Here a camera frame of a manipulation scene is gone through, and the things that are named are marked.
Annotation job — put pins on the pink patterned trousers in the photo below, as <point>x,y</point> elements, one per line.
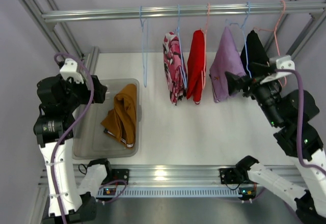
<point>174,69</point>

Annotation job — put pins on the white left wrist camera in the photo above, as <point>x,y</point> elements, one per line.
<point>71,69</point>

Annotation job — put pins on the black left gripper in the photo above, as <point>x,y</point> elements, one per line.
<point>91,91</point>

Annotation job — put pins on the grey slotted cable duct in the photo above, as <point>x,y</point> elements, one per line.
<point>180,192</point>

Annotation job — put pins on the red trousers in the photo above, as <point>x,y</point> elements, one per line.
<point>195,66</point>

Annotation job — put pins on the black trousers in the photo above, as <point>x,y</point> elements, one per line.
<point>256,52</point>

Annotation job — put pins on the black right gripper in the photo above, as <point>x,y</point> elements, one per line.
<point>251,86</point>

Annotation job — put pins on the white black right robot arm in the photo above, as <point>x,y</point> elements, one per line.
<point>280,94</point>

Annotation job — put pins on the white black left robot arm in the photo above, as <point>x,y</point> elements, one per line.
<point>63,104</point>

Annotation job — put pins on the aluminium hanging rail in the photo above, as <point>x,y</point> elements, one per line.
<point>183,11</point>

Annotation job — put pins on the right aluminium frame post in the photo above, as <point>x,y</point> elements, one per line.
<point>296,31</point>

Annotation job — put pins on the pink hanger with red trousers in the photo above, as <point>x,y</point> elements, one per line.
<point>205,43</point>

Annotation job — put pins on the brown trousers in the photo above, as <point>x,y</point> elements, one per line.
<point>120,122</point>

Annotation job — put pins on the clear plastic bin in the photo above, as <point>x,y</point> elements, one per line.
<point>90,141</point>

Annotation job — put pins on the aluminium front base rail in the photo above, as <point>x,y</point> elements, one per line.
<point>186,175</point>

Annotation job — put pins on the left aluminium frame post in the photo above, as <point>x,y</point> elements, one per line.
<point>59,35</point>

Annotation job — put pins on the lilac trousers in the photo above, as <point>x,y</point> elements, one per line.
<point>227,59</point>

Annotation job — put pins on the aluminium frame post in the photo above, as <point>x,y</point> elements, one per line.
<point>59,35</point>
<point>296,31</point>

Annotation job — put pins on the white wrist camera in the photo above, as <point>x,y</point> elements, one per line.
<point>278,67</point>
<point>71,69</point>

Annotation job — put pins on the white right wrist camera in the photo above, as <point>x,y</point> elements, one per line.
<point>278,67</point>

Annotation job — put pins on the blue hanger with brown trousers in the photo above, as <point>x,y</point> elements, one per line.
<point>143,42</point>

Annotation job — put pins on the blue hanger with lilac trousers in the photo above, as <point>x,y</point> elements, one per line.
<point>243,27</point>

